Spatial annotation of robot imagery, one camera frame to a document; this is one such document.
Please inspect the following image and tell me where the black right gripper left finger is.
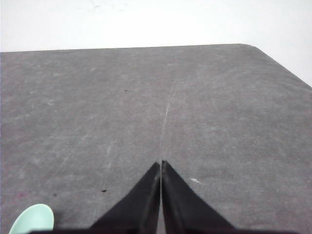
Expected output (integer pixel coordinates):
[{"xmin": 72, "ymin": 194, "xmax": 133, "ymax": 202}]
[{"xmin": 90, "ymin": 162, "xmax": 160, "ymax": 234}]

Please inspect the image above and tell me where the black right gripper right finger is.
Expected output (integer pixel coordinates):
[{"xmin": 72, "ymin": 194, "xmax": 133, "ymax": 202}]
[{"xmin": 161, "ymin": 160, "xmax": 234, "ymax": 234}]

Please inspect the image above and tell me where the mint green plastic spoon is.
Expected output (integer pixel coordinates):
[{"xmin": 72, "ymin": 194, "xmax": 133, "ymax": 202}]
[{"xmin": 9, "ymin": 203, "xmax": 55, "ymax": 234}]

